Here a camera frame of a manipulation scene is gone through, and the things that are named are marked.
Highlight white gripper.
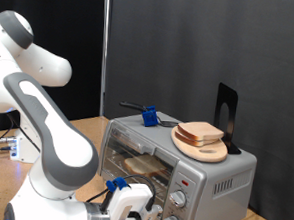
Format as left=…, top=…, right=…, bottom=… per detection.
left=106, top=181, right=155, bottom=220

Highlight grey backdrop cloth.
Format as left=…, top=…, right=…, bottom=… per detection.
left=96, top=0, right=294, bottom=220

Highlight white bread slice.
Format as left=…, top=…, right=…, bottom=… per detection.
left=175, top=120, right=226, bottom=144
left=122, top=152, right=168, bottom=179
left=173, top=130, right=221, bottom=149

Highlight silver toaster oven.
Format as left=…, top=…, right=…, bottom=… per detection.
left=94, top=107, right=261, bottom=220

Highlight black metal bookend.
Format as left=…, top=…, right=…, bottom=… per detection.
left=211, top=81, right=247, bottom=156

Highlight vertical metal pole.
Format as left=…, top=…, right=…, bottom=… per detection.
left=97, top=0, right=112, bottom=117

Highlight glass oven door with handle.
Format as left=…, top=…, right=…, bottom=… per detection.
left=94, top=118, right=182, bottom=220

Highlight wire oven rack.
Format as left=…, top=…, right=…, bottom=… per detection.
left=100, top=143, right=176, bottom=213

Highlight cable with silver connector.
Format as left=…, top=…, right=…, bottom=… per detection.
left=0, top=134, right=18, bottom=146

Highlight black spatula with blue block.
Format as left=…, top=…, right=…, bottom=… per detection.
left=118, top=100, right=181, bottom=129

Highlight black curtain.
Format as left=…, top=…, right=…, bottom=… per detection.
left=0, top=0, right=110, bottom=140

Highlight oval wooden cutting board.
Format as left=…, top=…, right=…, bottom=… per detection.
left=168, top=128, right=230, bottom=165

